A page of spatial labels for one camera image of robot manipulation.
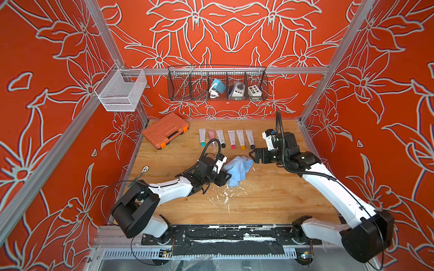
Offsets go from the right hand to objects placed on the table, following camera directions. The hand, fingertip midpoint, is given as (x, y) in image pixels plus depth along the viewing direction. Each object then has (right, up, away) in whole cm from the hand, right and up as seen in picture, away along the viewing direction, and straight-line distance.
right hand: (253, 152), depth 77 cm
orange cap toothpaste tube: (-1, +7, +30) cm, 31 cm away
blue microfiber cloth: (-7, -8, +6) cm, 12 cm away
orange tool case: (-50, +12, +30) cm, 60 cm away
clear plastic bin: (-72, +34, +16) cm, 81 cm away
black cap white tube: (-15, +8, +33) cm, 37 cm away
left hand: (-11, -11, +7) cm, 18 cm away
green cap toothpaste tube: (-27, +10, +34) cm, 45 cm away
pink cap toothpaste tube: (-7, +6, +30) cm, 31 cm away
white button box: (+4, +34, +18) cm, 38 cm away
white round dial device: (-5, +33, +14) cm, 37 cm away
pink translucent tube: (-20, +8, +35) cm, 41 cm away
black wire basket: (-32, +40, +22) cm, 56 cm away
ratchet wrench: (-58, -11, +16) cm, 61 cm away
